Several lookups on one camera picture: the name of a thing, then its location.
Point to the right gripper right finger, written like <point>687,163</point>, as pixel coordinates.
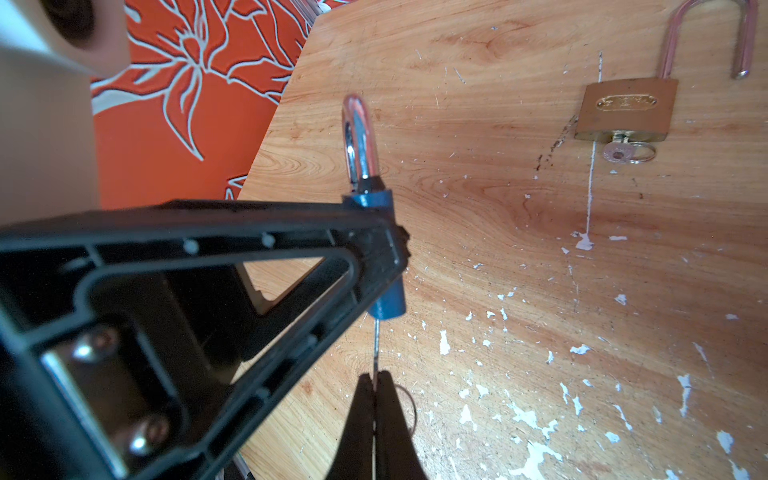
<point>395,456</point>

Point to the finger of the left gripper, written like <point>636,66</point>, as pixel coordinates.
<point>294,275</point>

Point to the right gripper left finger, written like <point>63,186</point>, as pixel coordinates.
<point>354,457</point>

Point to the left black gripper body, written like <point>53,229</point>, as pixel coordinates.
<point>122,398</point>

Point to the small dark key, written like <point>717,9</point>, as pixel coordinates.
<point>375,372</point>

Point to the blue padlock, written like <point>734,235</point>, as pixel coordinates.
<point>368,189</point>

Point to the brass padlock long shackle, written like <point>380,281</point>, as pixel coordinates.
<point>635,111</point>

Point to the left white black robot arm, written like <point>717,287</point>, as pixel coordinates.
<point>49,52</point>

